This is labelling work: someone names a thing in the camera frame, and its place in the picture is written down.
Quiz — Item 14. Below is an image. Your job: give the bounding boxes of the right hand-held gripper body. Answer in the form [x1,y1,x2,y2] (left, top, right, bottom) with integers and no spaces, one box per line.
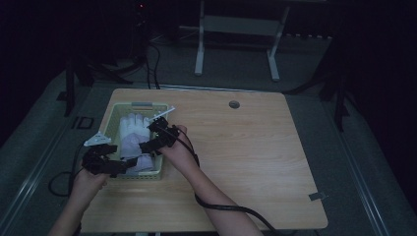
[147,105,181,152]

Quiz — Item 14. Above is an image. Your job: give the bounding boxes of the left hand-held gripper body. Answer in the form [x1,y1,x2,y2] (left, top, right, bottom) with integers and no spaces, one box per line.
[81,130,128,179]

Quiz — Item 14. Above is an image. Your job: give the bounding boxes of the purple glove with white back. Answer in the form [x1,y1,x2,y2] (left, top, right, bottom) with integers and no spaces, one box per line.
[118,112,153,160]

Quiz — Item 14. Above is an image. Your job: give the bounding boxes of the pale green plastic basket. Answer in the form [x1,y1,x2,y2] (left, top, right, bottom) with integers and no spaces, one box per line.
[102,101,170,182]

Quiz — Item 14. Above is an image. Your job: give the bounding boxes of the person's left hand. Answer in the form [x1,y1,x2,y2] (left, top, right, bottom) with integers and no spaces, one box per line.
[70,166,110,205]

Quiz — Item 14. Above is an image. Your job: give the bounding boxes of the person's right hand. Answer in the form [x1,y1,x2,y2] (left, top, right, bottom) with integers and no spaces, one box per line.
[156,124,201,176]

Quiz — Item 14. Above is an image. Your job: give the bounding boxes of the black tripod stand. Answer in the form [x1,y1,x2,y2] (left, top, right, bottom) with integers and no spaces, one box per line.
[63,0,150,118]
[282,32,355,133]

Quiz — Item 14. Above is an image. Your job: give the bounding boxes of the grey tape piece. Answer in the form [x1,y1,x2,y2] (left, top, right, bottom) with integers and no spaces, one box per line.
[308,191,328,202]

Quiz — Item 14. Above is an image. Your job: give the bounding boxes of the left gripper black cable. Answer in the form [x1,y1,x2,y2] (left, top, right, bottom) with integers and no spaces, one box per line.
[67,141,87,198]

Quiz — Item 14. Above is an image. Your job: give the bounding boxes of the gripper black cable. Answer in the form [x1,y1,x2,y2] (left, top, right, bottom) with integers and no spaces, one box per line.
[67,141,87,198]
[175,129,283,236]

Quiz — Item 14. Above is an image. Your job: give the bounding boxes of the black floor cable loop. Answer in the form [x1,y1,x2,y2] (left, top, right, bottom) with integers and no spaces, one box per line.
[47,170,77,199]

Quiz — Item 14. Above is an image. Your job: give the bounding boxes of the black cables behind table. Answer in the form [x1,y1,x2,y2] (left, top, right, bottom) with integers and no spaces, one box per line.
[144,41,162,90]

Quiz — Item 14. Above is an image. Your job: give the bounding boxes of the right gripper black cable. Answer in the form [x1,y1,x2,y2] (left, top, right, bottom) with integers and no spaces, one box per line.
[175,129,283,236]

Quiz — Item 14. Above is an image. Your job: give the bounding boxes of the white metal stand frame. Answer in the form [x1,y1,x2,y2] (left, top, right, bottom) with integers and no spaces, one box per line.
[193,0,291,83]

